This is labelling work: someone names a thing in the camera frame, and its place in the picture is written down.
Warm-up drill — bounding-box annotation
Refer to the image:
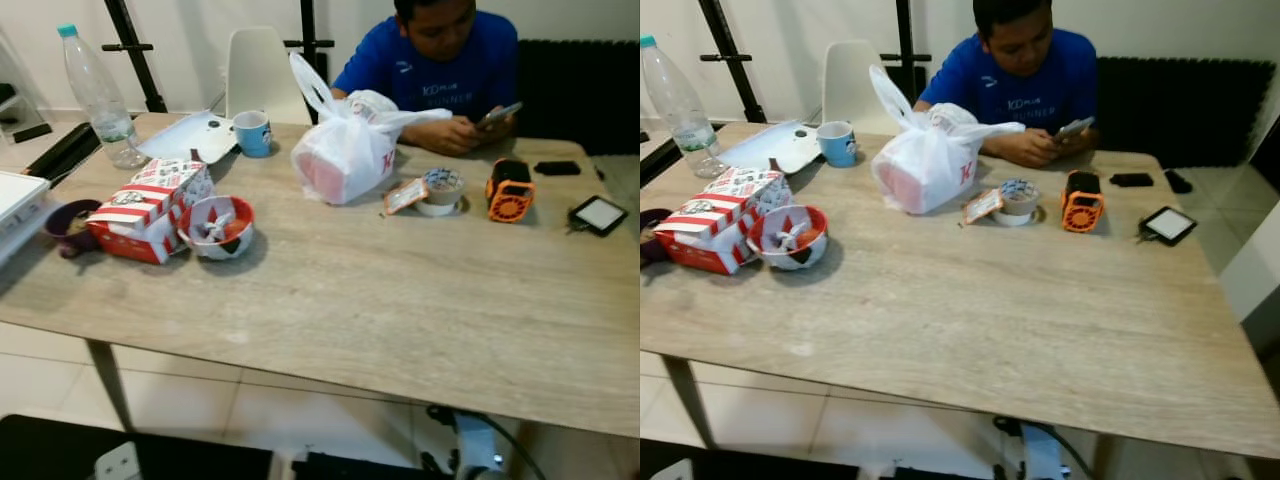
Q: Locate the red white paper bucket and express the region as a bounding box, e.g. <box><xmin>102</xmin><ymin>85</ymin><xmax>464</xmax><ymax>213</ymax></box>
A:
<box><xmin>745</xmin><ymin>204</ymin><xmax>830</xmax><ymax>272</ymax></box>
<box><xmin>177</xmin><ymin>195</ymin><xmax>257</xmax><ymax>262</ymax></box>

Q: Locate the white plastic bag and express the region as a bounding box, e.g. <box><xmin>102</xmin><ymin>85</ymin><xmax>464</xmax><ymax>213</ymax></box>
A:
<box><xmin>289</xmin><ymin>52</ymin><xmax>454</xmax><ymax>207</ymax></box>
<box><xmin>868</xmin><ymin>65</ymin><xmax>1027</xmax><ymax>217</ymax></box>

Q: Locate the black square white-screen device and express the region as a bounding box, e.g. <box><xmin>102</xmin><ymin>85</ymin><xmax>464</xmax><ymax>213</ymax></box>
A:
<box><xmin>567</xmin><ymin>195</ymin><xmax>630</xmax><ymax>239</ymax></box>
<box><xmin>1137</xmin><ymin>205</ymin><xmax>1200</xmax><ymax>248</ymax></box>

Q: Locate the red white chicken box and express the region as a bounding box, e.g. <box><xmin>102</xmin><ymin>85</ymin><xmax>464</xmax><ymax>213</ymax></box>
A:
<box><xmin>86</xmin><ymin>158</ymin><xmax>216</xmax><ymax>266</ymax></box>
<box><xmin>655</xmin><ymin>167</ymin><xmax>790</xmax><ymax>276</ymax></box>

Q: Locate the clear plastic water bottle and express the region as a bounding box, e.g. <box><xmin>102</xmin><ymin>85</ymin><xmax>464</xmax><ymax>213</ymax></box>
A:
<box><xmin>640</xmin><ymin>36</ymin><xmax>724</xmax><ymax>180</ymax></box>
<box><xmin>57</xmin><ymin>24</ymin><xmax>150</xmax><ymax>170</ymax></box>

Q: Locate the orange black portable device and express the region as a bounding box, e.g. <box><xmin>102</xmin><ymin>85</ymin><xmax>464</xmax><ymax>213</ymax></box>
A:
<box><xmin>1060</xmin><ymin>169</ymin><xmax>1107</xmax><ymax>235</ymax></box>
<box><xmin>485</xmin><ymin>158</ymin><xmax>537</xmax><ymax>224</ymax></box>

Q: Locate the black ribbed panel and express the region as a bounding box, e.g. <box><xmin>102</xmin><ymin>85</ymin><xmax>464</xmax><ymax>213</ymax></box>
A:
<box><xmin>1094</xmin><ymin>57</ymin><xmax>1280</xmax><ymax>170</ymax></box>
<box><xmin>516</xmin><ymin>39</ymin><xmax>641</xmax><ymax>157</ymax></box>

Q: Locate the white flat tray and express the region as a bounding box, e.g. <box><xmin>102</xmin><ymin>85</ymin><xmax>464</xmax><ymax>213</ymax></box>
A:
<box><xmin>135</xmin><ymin>111</ymin><xmax>239</xmax><ymax>165</ymax></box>
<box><xmin>714</xmin><ymin>122</ymin><xmax>824</xmax><ymax>176</ymax></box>

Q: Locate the slanted table leg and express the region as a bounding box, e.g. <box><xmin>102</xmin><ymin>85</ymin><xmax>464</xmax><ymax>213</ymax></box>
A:
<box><xmin>84</xmin><ymin>338</ymin><xmax>137</xmax><ymax>433</ymax></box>
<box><xmin>659</xmin><ymin>352</ymin><xmax>717</xmax><ymax>449</ymax></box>

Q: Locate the blue mug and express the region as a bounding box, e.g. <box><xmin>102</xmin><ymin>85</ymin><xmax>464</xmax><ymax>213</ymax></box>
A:
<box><xmin>232</xmin><ymin>110</ymin><xmax>274</xmax><ymax>159</ymax></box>
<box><xmin>816</xmin><ymin>121</ymin><xmax>859</xmax><ymax>169</ymax></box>

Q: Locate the black slanted rack pole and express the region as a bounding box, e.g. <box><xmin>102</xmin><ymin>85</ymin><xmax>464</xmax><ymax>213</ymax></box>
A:
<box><xmin>697</xmin><ymin>0</ymin><xmax>770</xmax><ymax>125</ymax></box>
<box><xmin>103</xmin><ymin>0</ymin><xmax>169</xmax><ymax>114</ymax></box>

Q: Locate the black floor mat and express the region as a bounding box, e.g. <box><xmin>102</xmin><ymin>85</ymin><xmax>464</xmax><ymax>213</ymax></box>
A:
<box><xmin>640</xmin><ymin>437</ymin><xmax>861</xmax><ymax>480</ymax></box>
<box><xmin>0</xmin><ymin>414</ymin><xmax>274</xmax><ymax>480</ymax></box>

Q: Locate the white plastic chair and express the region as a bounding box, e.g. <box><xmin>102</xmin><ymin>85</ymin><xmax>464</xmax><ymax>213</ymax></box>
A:
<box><xmin>820</xmin><ymin>40</ymin><xmax>907</xmax><ymax>137</ymax></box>
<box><xmin>224</xmin><ymin>27</ymin><xmax>313</xmax><ymax>127</ymax></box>

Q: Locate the person in blue shirt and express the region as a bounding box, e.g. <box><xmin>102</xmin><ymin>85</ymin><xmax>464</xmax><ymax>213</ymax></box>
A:
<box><xmin>330</xmin><ymin>0</ymin><xmax>521</xmax><ymax>158</ymax></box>
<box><xmin>912</xmin><ymin>0</ymin><xmax>1102</xmax><ymax>169</ymax></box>

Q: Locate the black upright rack pole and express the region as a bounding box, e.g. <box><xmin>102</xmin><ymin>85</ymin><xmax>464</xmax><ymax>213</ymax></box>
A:
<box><xmin>880</xmin><ymin>0</ymin><xmax>933</xmax><ymax>106</ymax></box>
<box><xmin>283</xmin><ymin>0</ymin><xmax>337</xmax><ymax>123</ymax></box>

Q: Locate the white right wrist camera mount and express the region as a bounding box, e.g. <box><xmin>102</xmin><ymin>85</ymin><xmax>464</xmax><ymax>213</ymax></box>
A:
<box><xmin>452</xmin><ymin>412</ymin><xmax>504</xmax><ymax>473</ymax></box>
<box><xmin>1015</xmin><ymin>423</ymin><xmax>1063</xmax><ymax>480</ymax></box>

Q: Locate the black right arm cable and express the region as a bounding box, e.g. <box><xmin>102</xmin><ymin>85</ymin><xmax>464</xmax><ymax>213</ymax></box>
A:
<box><xmin>990</xmin><ymin>415</ymin><xmax>1101</xmax><ymax>480</ymax></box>
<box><xmin>425</xmin><ymin>404</ymin><xmax>549</xmax><ymax>480</ymax></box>

